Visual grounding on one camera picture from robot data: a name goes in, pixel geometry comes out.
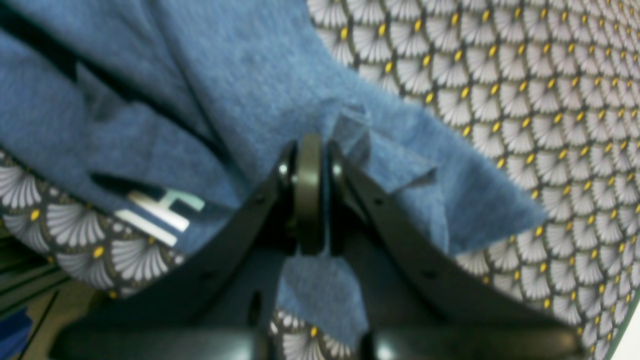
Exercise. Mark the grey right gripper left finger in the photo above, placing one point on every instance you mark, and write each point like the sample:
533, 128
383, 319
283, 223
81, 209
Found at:
219, 303

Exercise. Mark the fan patterned tablecloth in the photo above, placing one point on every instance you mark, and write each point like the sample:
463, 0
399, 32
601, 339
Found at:
547, 90

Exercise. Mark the blue T-shirt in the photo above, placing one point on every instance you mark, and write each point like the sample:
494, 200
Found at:
167, 114

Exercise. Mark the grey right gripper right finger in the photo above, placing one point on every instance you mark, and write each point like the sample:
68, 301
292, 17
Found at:
419, 304

